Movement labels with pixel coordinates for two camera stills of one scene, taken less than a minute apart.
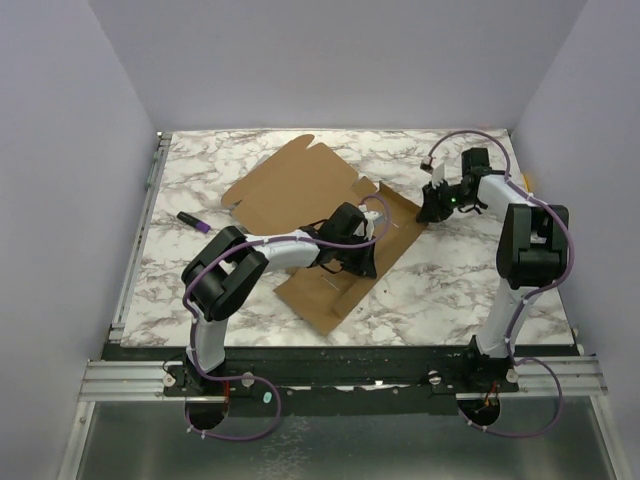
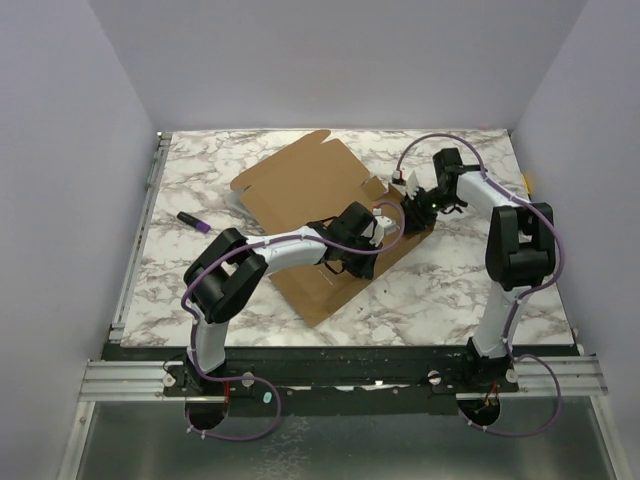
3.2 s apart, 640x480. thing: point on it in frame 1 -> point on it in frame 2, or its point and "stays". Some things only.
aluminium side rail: x=157 y=159 stays
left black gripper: x=365 y=265 stays
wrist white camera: x=427 y=164 -> x=396 y=178
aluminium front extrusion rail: x=542 y=377 stays
